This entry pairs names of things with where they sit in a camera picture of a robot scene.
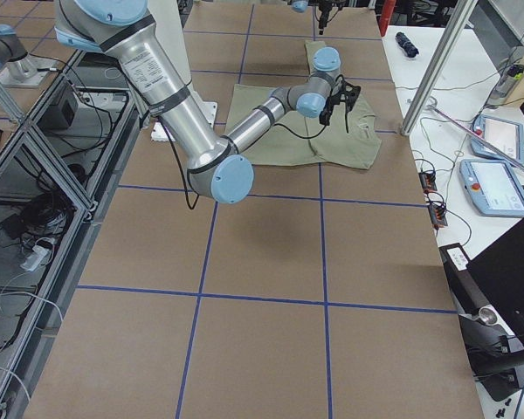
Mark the black orange connector block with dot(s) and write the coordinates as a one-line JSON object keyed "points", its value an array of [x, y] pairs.
{"points": [[437, 212], [428, 181]]}

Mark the near blue teach pendant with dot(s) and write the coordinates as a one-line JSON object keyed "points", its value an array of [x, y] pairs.
{"points": [[492, 187]]}

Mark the blue teach pendant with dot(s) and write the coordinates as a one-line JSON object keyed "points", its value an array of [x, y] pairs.
{"points": [[507, 136], [492, 187]]}

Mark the white power strip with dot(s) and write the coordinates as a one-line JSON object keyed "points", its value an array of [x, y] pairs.
{"points": [[38, 254]]}

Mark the aluminium frame post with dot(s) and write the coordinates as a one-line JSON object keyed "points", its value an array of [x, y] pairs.
{"points": [[446, 44]]}

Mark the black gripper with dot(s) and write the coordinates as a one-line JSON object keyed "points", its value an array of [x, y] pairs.
{"points": [[323, 11], [330, 106]]}

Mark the far blue teach pendant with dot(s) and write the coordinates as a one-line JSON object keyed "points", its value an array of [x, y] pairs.
{"points": [[507, 136]]}

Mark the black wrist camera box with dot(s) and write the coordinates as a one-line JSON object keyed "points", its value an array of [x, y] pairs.
{"points": [[325, 115]]}

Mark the metal reacher grabber stick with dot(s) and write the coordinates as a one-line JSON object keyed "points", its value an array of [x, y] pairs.
{"points": [[477, 138]]}

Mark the folded dark blue umbrella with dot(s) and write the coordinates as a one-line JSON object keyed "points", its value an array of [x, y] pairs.
{"points": [[409, 49]]}

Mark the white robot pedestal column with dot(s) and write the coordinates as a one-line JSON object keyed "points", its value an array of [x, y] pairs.
{"points": [[169, 33]]}

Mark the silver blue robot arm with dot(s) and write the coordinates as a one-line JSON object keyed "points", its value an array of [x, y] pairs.
{"points": [[216, 168], [12, 50]]}

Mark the black box with label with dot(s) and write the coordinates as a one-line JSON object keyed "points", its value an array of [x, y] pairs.
{"points": [[460, 281]]}

